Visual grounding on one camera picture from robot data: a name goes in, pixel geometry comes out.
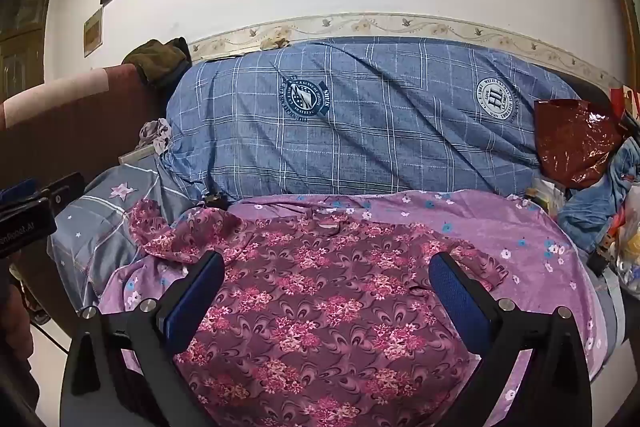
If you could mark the grey star-print sheet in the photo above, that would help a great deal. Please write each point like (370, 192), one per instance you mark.
(100, 217)

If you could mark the purple floral blanket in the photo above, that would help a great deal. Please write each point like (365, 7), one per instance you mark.
(530, 227)

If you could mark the small wall picture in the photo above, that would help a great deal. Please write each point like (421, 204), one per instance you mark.
(93, 32)

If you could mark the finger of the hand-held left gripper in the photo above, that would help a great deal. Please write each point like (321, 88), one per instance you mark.
(62, 189)

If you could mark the blue plaid quilt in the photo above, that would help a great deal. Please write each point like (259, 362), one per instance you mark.
(375, 132)

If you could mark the reddish-brown headboard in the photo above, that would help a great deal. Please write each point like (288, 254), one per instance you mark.
(75, 127)

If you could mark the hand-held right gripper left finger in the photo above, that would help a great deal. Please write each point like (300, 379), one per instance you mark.
(200, 292)

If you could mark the dark green cloth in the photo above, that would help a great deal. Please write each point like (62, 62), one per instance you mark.
(157, 57)

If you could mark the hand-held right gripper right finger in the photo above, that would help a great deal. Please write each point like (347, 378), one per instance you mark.
(452, 292)

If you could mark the clear plastic bag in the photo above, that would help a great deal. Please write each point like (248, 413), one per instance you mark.
(630, 252)

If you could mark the crumpled pale lilac cloth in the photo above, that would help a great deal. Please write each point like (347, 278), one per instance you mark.
(155, 134)

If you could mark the blue denim garment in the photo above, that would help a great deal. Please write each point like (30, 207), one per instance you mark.
(595, 207)

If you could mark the red plastic bag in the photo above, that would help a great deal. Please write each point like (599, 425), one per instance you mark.
(575, 142)

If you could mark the maroon floral shirt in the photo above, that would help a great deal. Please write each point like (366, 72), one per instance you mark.
(320, 297)

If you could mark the wooden door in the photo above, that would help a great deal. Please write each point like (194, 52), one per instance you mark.
(22, 42)

